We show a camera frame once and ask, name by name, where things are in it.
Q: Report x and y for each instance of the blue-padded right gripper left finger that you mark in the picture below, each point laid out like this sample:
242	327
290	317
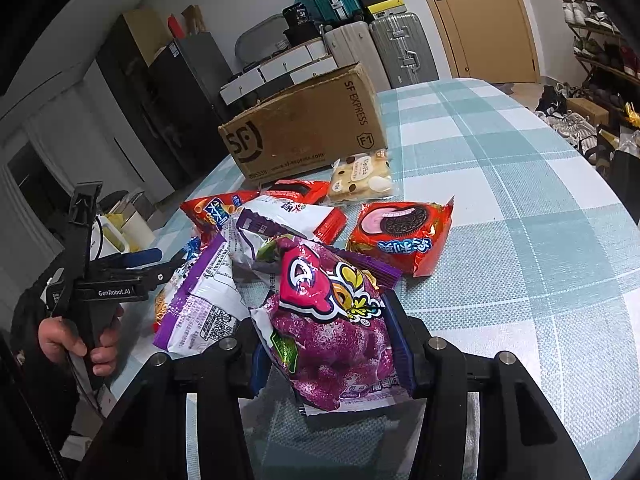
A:
144	436

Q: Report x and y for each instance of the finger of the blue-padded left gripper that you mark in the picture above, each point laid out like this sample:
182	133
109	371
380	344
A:
126	260

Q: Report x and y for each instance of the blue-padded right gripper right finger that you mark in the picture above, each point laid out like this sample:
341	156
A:
521	436

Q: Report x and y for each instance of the red biscuit stick bag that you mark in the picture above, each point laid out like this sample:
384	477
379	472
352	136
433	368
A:
210	213

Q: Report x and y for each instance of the purple candy bag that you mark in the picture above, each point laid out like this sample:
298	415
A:
322	325

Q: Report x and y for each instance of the white snack bag red ends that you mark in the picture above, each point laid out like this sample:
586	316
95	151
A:
250	227

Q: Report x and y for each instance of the red Oreo pack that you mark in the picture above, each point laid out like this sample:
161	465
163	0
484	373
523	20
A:
409	236

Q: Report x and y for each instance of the beige cookie pack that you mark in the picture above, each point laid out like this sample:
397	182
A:
361	178

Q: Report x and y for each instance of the noodle snack bag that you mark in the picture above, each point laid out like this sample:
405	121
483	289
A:
162	301

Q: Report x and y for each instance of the person's left hand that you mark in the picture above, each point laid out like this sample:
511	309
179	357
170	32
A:
57	336

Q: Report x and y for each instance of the white thermos cup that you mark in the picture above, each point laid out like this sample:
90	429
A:
137	232

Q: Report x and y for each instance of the white kettle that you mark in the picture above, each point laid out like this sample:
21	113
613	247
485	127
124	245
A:
106	239

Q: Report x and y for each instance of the checkered tablecloth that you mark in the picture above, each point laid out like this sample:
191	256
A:
542	260

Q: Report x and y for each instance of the black refrigerator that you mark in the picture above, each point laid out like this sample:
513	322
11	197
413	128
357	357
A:
188	75

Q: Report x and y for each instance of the red black small packet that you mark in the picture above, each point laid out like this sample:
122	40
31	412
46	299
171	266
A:
299	191

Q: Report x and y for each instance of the SF cardboard box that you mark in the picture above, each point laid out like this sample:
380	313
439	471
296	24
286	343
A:
307	126

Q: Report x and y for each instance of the white drawer desk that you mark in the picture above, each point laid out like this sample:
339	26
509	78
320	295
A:
293	66

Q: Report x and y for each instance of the beige suitcase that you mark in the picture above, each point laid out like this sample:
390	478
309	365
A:
352	43

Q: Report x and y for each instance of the silver suitcase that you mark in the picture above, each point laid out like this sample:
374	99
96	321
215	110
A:
404	50

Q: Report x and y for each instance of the shoe rack with shoes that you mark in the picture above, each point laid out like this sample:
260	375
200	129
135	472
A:
601	50

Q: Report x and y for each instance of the wooden door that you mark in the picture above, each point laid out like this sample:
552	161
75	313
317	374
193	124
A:
489	40

